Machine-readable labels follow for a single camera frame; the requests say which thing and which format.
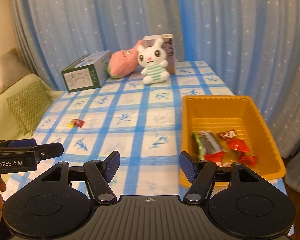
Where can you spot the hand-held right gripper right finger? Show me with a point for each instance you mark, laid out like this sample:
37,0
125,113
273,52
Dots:
187,166

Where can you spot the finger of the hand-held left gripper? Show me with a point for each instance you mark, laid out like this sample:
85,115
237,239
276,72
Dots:
22,143
50,150

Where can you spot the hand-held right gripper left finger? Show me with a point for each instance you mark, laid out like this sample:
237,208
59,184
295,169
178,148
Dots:
112,165

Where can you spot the large red snack packet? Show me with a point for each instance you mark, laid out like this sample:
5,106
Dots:
215,157

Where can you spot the yellow snack packet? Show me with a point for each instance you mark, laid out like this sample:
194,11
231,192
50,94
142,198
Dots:
70,124

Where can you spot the silver snack packet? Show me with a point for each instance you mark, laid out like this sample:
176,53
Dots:
210,142

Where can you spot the small red snack packet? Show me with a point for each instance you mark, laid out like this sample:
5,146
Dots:
79,123

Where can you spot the nut snack packet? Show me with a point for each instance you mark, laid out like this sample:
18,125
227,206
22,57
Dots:
226,134

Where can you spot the orange plastic tray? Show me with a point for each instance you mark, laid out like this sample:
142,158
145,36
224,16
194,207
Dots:
215,110

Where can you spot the green zigzag cushion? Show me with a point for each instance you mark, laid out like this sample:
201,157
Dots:
27,105

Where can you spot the cream sofa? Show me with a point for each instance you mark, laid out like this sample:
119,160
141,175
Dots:
0,107

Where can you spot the blue checked tablecloth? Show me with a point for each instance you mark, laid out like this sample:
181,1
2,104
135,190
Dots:
140,110

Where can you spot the beige cushion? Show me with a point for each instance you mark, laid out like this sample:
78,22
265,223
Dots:
7,70

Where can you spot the green cardboard box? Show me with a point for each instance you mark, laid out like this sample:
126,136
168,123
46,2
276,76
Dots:
82,77

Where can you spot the white bunny plush toy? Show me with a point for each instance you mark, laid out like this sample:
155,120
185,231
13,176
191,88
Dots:
152,72

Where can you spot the pink plush toy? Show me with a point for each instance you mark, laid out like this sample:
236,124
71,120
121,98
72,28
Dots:
122,62

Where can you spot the brown and white box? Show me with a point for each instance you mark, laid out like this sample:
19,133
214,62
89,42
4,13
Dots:
170,52

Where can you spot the blue star curtain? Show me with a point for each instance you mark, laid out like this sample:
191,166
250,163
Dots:
90,17

